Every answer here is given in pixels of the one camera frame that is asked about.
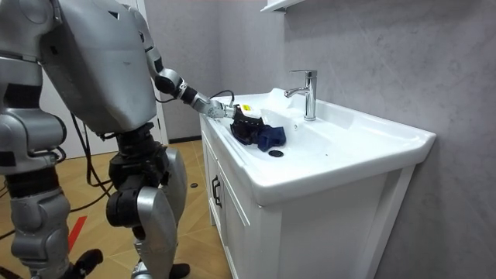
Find dark blue cloth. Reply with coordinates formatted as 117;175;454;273
247;123;287;153

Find robot legs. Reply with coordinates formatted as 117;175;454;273
105;123;191;279

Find chrome faucet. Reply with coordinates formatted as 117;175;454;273
284;69;319;122

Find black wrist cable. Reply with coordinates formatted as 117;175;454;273
208;89;236;108

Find robot body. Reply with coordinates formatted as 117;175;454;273
38;0;160;136

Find black floor cable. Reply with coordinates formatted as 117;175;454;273
0;112;115;239

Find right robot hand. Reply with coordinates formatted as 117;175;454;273
61;249;105;279

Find red floor tape strip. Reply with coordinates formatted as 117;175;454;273
67;215;88;253

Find white sink vanity cabinet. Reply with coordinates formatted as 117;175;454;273
199;88;437;279

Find white wall shelf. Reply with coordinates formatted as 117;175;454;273
260;0;307;14

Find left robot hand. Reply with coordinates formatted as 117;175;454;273
230;103;268;146

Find white door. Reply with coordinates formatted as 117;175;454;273
38;0;170;160

